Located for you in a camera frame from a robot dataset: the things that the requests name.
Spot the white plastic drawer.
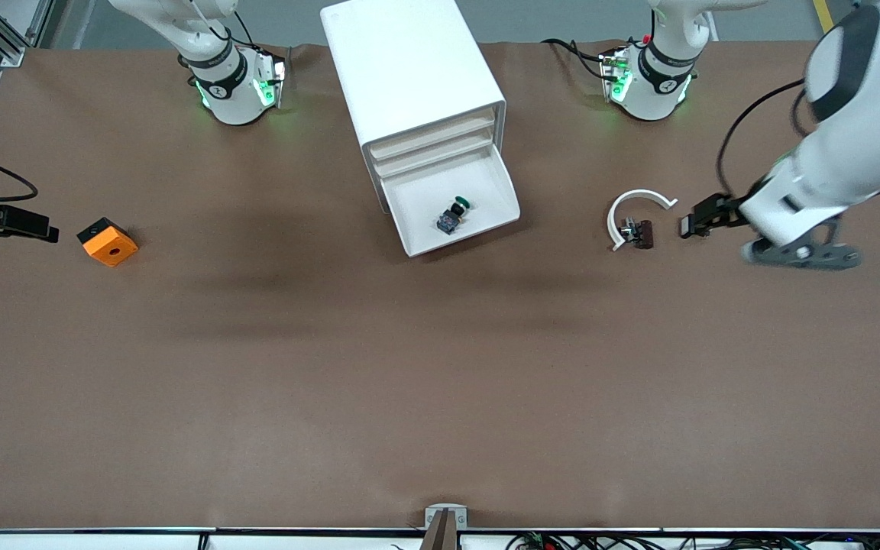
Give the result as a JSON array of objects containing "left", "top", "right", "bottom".
[
  {"left": 367, "top": 109, "right": 498, "bottom": 161},
  {"left": 373, "top": 126, "right": 500, "bottom": 180},
  {"left": 379, "top": 144, "right": 522, "bottom": 257}
]

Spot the green push button switch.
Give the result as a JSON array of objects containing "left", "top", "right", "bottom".
[{"left": 436, "top": 196, "right": 474, "bottom": 235}]

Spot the white drawer cabinet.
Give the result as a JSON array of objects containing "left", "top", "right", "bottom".
[{"left": 321, "top": 0, "right": 507, "bottom": 215}]

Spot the white table edge rail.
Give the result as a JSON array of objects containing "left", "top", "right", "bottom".
[{"left": 0, "top": 526, "right": 880, "bottom": 550}]

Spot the brown wedge post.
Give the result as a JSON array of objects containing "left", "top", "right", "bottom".
[{"left": 419, "top": 510, "right": 462, "bottom": 550}]

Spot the dark red switch module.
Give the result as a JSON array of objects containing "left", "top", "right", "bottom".
[{"left": 620, "top": 218, "right": 655, "bottom": 251}]

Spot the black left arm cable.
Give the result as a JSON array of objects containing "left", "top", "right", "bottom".
[{"left": 715, "top": 79, "right": 807, "bottom": 201}]

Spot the black base cable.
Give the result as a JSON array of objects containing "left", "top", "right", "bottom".
[{"left": 542, "top": 37, "right": 610, "bottom": 81}]

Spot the grey metal edge bracket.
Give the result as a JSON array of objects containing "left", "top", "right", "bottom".
[{"left": 425, "top": 504, "right": 468, "bottom": 532}]

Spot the white curved plastic clip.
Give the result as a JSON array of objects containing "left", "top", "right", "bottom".
[{"left": 607, "top": 189, "right": 678, "bottom": 252}]

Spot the brown table mat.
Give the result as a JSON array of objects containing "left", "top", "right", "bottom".
[{"left": 0, "top": 38, "right": 880, "bottom": 532}]

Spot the orange and black box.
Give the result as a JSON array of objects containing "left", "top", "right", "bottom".
[{"left": 76, "top": 217, "right": 139, "bottom": 268}]

